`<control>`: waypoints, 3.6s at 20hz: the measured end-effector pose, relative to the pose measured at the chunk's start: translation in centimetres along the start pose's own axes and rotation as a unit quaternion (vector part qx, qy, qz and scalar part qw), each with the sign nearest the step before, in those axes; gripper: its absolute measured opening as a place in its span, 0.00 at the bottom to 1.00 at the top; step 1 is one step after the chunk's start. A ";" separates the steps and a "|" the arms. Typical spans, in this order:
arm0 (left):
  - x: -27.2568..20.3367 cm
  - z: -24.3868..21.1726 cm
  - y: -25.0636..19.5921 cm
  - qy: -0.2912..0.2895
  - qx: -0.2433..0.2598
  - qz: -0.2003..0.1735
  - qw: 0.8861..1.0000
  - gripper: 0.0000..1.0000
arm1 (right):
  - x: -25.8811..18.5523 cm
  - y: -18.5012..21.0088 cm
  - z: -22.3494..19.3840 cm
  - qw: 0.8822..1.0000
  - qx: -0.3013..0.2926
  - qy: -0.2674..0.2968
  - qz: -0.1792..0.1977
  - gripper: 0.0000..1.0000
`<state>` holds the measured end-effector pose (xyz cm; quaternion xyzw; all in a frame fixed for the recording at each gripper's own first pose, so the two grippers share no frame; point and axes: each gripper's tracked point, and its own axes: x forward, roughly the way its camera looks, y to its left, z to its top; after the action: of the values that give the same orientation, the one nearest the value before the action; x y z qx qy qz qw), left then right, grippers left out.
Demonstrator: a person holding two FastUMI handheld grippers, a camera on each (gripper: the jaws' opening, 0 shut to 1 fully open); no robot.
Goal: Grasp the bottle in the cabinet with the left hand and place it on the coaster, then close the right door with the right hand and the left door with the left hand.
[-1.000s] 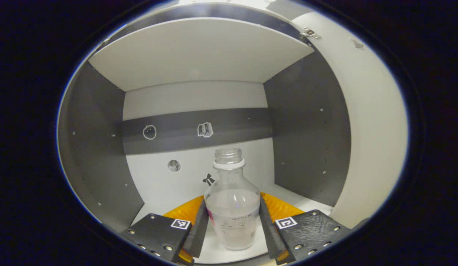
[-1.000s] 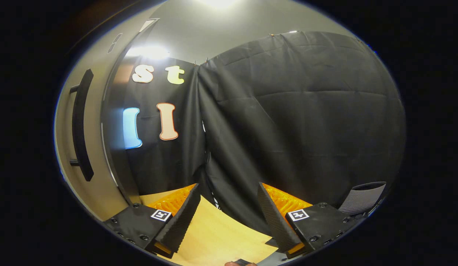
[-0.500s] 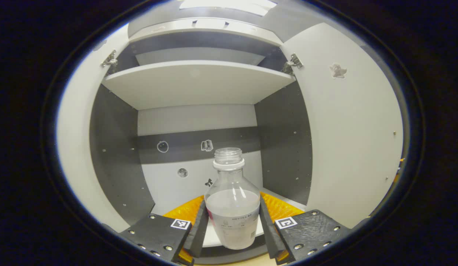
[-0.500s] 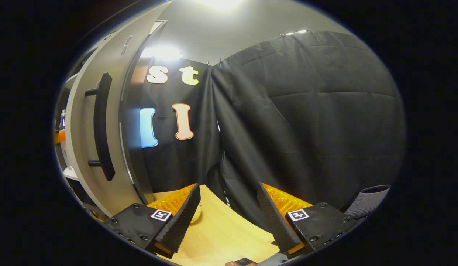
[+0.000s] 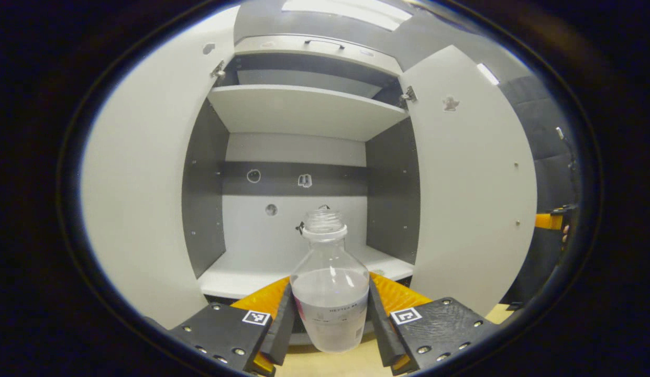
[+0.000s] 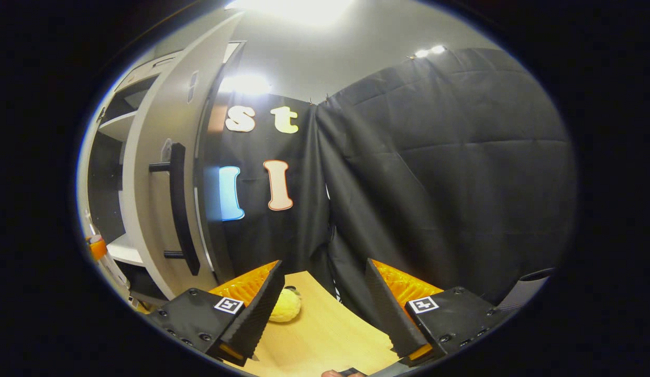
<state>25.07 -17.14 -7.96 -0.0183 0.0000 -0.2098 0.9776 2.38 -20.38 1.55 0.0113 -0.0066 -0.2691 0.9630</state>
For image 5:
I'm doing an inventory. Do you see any clear plastic bottle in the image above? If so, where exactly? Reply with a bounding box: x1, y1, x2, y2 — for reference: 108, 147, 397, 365
290, 208, 370, 353

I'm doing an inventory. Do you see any white cabinet door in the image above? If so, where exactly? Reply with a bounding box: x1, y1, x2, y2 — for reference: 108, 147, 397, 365
398, 45, 538, 317
80, 5, 240, 330

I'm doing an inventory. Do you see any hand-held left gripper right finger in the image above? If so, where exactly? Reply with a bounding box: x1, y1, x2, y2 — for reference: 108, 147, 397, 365
368, 272, 498, 376

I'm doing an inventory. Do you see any long ceiling light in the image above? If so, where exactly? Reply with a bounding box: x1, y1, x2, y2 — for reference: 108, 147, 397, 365
282, 0, 412, 31

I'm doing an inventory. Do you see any white cabinet shelf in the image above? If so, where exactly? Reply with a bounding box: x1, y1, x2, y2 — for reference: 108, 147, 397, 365
197, 243, 415, 300
207, 85, 409, 142

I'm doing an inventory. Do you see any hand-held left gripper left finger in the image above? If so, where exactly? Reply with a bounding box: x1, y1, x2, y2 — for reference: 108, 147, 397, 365
168, 276, 296, 376

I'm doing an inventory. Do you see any white and grey cabinet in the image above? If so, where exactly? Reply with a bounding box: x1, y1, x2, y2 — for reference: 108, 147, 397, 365
181, 34, 422, 302

